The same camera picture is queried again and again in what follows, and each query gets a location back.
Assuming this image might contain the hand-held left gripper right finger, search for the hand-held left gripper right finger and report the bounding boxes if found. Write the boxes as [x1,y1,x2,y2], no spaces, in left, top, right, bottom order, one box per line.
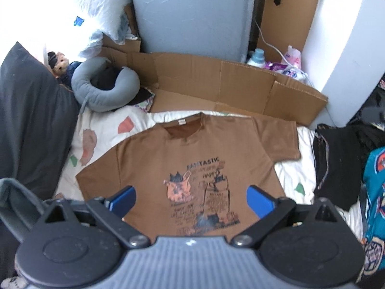
[230,185,349,249]

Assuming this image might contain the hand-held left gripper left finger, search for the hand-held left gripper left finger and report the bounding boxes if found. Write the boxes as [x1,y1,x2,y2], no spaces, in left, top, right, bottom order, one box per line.
[34,185,151,249]

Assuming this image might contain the brown printed t-shirt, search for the brown printed t-shirt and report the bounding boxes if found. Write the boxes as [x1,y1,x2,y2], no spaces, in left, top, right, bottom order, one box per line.
[75,111,301,244]

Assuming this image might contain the cream printed blanket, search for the cream printed blanket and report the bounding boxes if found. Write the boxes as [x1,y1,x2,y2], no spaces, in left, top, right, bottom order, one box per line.
[56,107,364,238]

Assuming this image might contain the black folded garment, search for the black folded garment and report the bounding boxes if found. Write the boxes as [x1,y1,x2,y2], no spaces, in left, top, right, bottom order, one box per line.
[313,123,366,211]

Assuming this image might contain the small floral cloth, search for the small floral cloth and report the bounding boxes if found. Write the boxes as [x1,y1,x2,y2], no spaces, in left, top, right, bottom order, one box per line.
[134,92,155,113]

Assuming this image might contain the grey-blue jeans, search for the grey-blue jeans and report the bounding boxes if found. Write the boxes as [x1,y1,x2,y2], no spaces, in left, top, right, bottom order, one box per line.
[0,177,51,243]

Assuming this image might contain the teal patterned cloth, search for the teal patterned cloth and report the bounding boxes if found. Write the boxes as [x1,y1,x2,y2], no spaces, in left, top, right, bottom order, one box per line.
[359,146,385,280]

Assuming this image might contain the black cloth bundle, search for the black cloth bundle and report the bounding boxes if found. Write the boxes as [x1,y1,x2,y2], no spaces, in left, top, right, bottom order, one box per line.
[90,66,124,90]

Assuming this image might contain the grey neck pillow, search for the grey neck pillow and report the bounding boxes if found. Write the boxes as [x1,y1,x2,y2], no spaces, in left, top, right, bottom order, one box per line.
[71,57,140,112]

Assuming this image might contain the dark grey pillow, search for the dark grey pillow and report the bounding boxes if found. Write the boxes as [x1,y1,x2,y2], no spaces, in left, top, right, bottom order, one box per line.
[0,42,80,201]

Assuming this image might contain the flattened cardboard sheet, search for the flattened cardboard sheet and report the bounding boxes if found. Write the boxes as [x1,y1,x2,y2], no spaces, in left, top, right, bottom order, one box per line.
[101,32,329,127]

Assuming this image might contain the purple white packet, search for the purple white packet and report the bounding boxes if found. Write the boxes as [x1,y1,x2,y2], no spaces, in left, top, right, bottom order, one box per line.
[265,62,307,80]

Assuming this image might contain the dark clutter pile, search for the dark clutter pile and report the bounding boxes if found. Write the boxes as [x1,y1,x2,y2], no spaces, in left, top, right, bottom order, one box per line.
[349,78,385,154]

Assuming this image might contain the white black fuzzy blanket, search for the white black fuzzy blanket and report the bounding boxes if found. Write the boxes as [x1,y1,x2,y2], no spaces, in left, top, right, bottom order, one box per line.
[6,277,27,289]

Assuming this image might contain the blue-capped white bottle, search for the blue-capped white bottle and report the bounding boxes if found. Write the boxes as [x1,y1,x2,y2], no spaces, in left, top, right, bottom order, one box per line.
[247,48,265,68]

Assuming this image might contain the pink bottle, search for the pink bottle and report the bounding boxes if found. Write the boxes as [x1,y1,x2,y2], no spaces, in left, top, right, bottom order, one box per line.
[284,45,302,70]

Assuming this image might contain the teddy bear toy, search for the teddy bear toy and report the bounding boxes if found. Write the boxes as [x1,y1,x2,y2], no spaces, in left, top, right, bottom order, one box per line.
[47,51,82,86]

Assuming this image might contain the upright cardboard panel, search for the upright cardboard panel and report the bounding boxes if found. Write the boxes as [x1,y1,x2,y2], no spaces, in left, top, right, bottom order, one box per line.
[259,0,324,64]

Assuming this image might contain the grey plastic-wrapped mattress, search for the grey plastic-wrapped mattress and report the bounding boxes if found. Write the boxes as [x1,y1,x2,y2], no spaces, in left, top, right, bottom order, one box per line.
[129,0,256,64]

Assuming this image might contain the white pillow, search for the white pillow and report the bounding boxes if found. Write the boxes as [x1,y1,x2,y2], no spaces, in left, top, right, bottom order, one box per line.
[45,0,133,41]

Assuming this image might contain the white cable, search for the white cable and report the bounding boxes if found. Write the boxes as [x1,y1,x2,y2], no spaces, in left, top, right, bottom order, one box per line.
[254,18,315,88]

